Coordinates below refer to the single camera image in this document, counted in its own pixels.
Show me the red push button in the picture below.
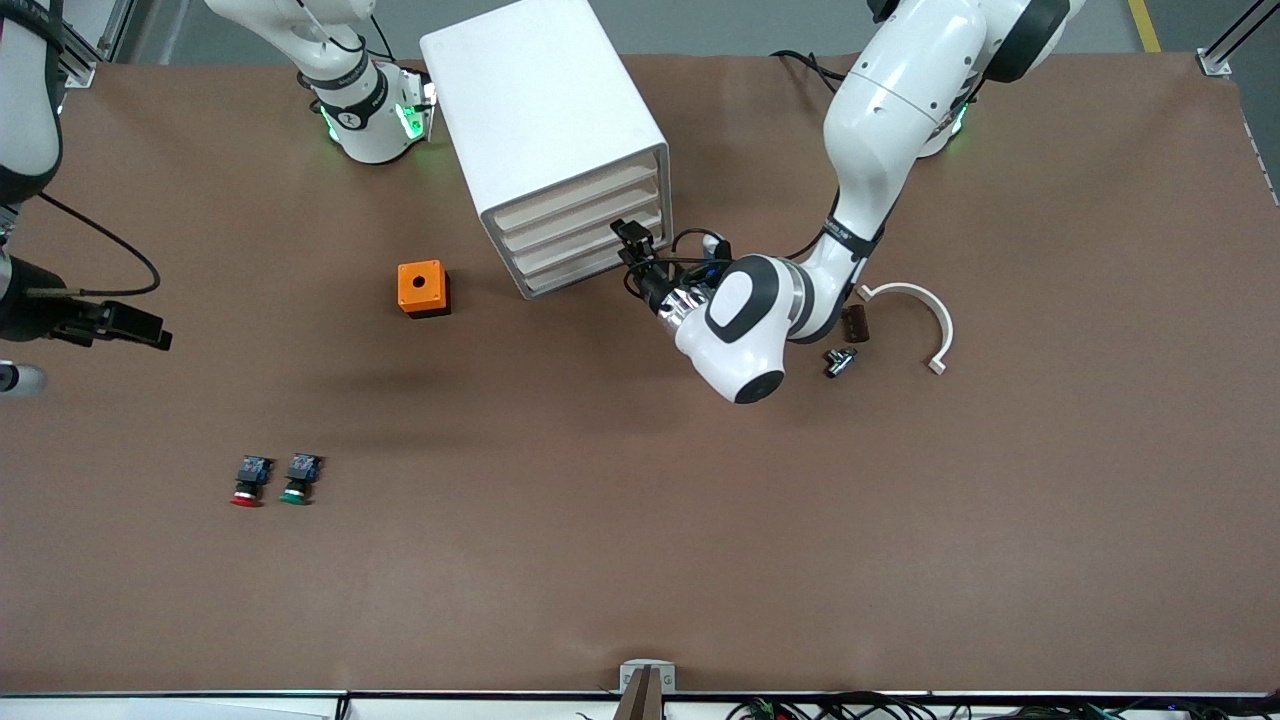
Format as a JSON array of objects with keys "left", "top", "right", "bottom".
[{"left": 230, "top": 456, "right": 274, "bottom": 508}]

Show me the green push button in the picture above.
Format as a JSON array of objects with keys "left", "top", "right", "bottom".
[{"left": 279, "top": 453, "right": 324, "bottom": 506}]

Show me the orange push button enclosure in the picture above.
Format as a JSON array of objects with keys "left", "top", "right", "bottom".
[{"left": 397, "top": 260, "right": 452, "bottom": 319}]

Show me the black left arm base cable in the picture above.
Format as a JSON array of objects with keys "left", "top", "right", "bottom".
[{"left": 769, "top": 48, "right": 853, "bottom": 97}]

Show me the black arm base cable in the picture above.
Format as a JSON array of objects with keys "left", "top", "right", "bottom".
[
  {"left": 769, "top": 48, "right": 853, "bottom": 97},
  {"left": 368, "top": 12, "right": 403, "bottom": 67}
]

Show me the aluminium frame profile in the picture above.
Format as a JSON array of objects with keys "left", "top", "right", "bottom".
[
  {"left": 1198, "top": 0, "right": 1280, "bottom": 79},
  {"left": 58, "top": 0, "right": 101, "bottom": 89}
]

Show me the white curved plastic bracket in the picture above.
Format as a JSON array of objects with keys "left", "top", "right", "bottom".
[{"left": 857, "top": 282, "right": 955, "bottom": 377}]

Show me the black right arm base cable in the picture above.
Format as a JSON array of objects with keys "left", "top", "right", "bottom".
[{"left": 368, "top": 12, "right": 403, "bottom": 67}]

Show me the grey metal bracket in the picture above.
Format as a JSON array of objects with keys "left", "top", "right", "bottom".
[{"left": 619, "top": 660, "right": 677, "bottom": 696}]

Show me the brown camera post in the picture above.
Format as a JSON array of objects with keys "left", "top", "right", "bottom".
[{"left": 612, "top": 667, "right": 663, "bottom": 720}]

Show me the black cable bundle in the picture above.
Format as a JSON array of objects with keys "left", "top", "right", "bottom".
[{"left": 728, "top": 690, "right": 1280, "bottom": 720}]

